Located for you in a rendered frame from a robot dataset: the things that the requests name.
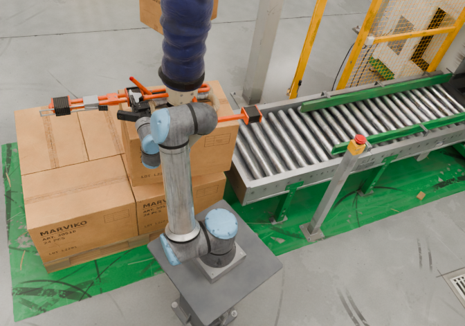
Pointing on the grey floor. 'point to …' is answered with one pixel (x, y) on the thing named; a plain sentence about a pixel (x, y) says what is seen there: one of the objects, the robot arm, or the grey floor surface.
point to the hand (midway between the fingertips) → (129, 97)
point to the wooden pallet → (102, 251)
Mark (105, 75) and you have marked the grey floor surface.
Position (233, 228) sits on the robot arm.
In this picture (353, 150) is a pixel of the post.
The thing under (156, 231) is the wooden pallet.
